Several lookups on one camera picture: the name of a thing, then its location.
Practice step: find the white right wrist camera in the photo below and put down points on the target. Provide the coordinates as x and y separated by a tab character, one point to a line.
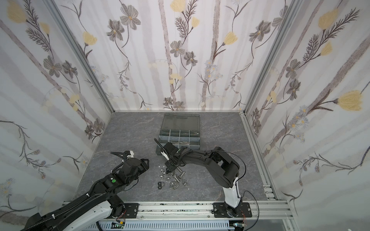
165	155

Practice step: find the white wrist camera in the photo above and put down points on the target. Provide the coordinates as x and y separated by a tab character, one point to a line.
129	154
165	155

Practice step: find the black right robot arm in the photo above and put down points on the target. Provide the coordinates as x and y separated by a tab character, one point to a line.
221	166

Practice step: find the silver wing nut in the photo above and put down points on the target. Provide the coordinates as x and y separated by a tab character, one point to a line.
174	185

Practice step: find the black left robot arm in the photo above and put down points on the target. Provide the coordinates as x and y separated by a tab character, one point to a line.
99	202

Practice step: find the white slotted cable duct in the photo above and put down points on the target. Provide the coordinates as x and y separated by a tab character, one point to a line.
172	225

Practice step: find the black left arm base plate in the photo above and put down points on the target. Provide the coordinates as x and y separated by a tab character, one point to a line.
130	210

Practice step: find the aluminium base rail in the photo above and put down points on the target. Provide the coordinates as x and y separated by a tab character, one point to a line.
202	211

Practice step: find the green plastic organizer box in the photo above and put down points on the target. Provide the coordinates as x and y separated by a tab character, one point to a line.
181	129

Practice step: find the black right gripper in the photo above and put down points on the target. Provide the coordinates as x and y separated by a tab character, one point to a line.
167	151

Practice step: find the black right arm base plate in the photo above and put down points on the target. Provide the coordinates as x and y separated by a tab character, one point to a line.
223	210

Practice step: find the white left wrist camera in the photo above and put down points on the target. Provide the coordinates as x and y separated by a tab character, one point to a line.
129	154

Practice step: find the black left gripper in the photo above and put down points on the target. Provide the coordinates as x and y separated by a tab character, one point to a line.
125	156

